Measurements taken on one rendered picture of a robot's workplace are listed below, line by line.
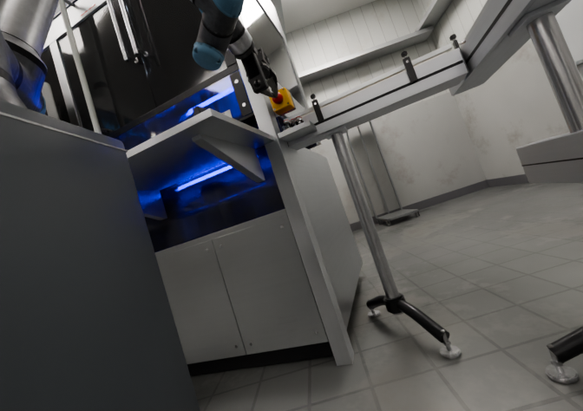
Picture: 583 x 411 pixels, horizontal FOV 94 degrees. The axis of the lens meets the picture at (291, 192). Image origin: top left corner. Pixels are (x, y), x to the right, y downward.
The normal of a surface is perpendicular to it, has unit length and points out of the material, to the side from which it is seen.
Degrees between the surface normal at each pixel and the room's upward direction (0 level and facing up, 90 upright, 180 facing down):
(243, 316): 90
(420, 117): 90
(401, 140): 90
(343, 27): 90
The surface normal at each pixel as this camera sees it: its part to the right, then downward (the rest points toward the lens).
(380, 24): -0.07, -0.05
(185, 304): -0.32, 0.04
